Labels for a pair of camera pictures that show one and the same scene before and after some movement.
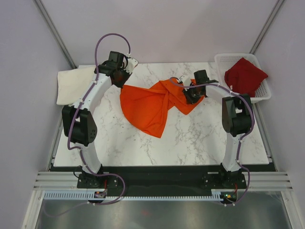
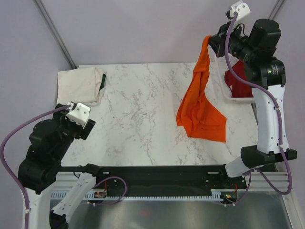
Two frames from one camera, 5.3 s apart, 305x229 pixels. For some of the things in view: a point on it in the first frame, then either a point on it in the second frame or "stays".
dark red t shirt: (244, 76) stays
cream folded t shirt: (71, 83) stays
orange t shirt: (149, 109) -> (202, 120)
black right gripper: (189, 99) -> (218, 41)
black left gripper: (127, 75) -> (83, 132)
